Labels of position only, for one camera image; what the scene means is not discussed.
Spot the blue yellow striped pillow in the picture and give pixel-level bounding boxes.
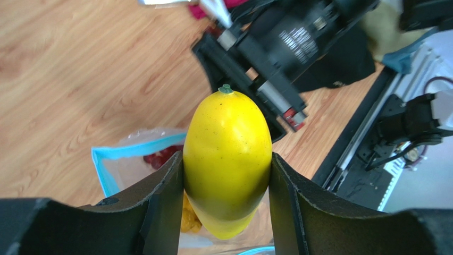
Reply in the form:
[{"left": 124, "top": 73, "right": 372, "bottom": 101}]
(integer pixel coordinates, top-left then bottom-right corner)
[{"left": 359, "top": 1, "right": 439, "bottom": 74}]

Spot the yellow lemon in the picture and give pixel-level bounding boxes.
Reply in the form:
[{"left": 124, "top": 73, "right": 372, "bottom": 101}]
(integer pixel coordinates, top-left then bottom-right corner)
[{"left": 182, "top": 84, "right": 273, "bottom": 240}]

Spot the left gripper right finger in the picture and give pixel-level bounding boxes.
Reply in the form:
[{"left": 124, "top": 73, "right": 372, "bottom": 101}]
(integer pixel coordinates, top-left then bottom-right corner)
[{"left": 269, "top": 154, "right": 452, "bottom": 254}]

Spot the folded red cloth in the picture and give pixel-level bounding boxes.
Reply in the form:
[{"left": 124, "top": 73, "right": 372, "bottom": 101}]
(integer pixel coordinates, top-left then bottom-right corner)
[{"left": 188, "top": 0, "right": 247, "bottom": 20}]

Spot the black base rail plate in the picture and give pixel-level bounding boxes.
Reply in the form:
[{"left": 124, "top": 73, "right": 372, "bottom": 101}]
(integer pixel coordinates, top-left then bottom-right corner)
[{"left": 312, "top": 67, "right": 414, "bottom": 211}]

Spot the orange fried food piece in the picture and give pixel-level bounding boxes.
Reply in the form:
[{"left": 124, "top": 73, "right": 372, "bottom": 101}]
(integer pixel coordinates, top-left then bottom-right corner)
[{"left": 180, "top": 192, "right": 202, "bottom": 233}]

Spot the clear zip top bag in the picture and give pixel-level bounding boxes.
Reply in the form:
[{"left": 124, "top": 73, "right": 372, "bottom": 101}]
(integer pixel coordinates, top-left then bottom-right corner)
[{"left": 91, "top": 128, "right": 275, "bottom": 254}]

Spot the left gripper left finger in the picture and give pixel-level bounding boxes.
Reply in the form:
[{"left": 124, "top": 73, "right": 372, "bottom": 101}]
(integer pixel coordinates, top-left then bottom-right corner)
[{"left": 1, "top": 152, "right": 183, "bottom": 254}]

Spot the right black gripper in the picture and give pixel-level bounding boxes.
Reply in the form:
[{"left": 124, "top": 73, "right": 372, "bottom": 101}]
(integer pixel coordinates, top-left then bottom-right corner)
[{"left": 191, "top": 1, "right": 378, "bottom": 143}]

